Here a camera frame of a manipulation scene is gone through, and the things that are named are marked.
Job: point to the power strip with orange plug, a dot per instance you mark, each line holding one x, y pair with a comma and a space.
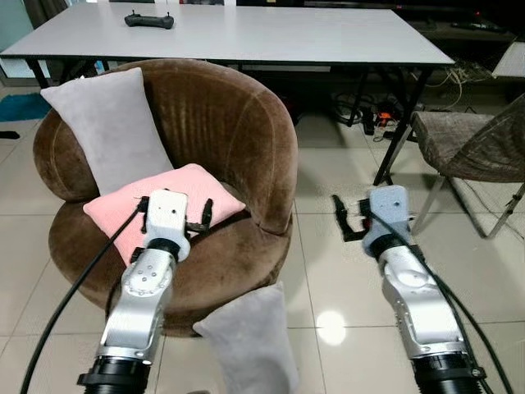
385, 123

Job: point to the brown woven chair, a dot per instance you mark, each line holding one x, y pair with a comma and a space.
476, 139

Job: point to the pink pillow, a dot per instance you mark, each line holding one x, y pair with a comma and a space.
184, 185

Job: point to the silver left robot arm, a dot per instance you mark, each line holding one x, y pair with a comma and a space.
139, 312

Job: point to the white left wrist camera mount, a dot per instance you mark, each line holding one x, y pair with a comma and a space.
167, 215

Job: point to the white drawer television cabinet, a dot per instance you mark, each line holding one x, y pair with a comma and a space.
510, 61

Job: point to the grey pillow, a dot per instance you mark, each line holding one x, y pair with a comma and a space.
107, 131
246, 345

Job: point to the blue floor mat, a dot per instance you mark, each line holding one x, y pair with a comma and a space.
20, 107

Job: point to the brown velvet round sofa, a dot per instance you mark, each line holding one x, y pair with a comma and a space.
221, 123

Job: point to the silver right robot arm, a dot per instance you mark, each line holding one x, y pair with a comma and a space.
418, 304

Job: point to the black remote controller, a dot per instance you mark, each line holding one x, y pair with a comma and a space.
149, 20

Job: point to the white table with black legs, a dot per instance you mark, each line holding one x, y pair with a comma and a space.
246, 37

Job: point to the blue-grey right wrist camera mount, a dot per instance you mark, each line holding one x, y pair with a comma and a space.
385, 215

